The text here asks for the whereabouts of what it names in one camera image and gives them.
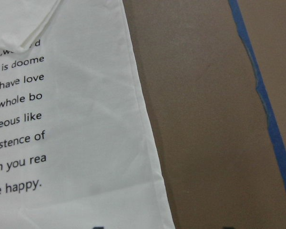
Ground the white long-sleeve printed shirt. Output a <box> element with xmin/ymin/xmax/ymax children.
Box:
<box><xmin>0</xmin><ymin>0</ymin><xmax>174</xmax><ymax>229</ymax></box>

